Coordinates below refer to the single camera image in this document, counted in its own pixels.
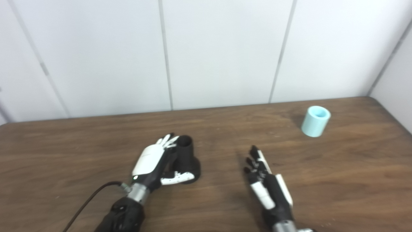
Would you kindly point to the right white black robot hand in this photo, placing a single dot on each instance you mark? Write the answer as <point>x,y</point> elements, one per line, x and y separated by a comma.
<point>267,190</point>

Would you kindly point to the black funnel-shaped nozzle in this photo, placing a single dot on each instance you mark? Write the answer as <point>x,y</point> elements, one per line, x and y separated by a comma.
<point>185,161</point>

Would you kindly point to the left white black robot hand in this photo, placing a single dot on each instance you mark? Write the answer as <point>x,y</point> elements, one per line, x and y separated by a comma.
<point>149,161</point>

